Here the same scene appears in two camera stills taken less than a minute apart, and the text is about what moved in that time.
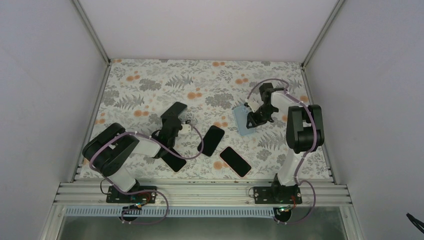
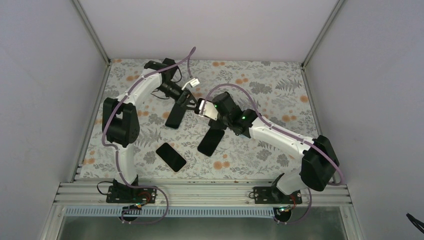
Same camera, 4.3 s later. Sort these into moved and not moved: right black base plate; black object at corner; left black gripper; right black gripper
Moved: right black gripper; left black gripper
Not moved: black object at corner; right black base plate
